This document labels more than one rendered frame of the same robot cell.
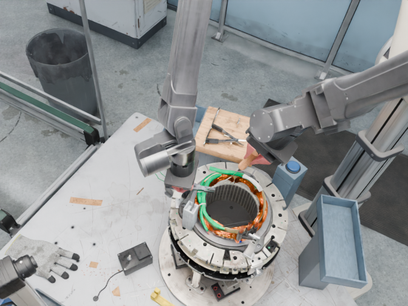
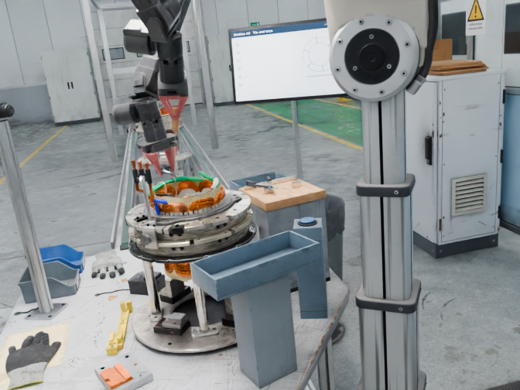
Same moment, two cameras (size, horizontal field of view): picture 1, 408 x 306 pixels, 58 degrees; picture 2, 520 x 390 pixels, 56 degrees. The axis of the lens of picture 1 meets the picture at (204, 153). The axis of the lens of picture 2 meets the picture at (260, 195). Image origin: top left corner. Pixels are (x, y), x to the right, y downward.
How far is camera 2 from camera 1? 130 cm
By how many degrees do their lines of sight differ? 57
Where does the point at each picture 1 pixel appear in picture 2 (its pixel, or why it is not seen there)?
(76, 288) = (97, 285)
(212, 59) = not seen: outside the picture
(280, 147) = (162, 77)
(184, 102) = (146, 63)
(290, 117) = (135, 25)
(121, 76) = not seen: hidden behind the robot
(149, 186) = not seen: hidden behind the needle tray
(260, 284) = (203, 342)
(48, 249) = (114, 259)
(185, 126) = (138, 77)
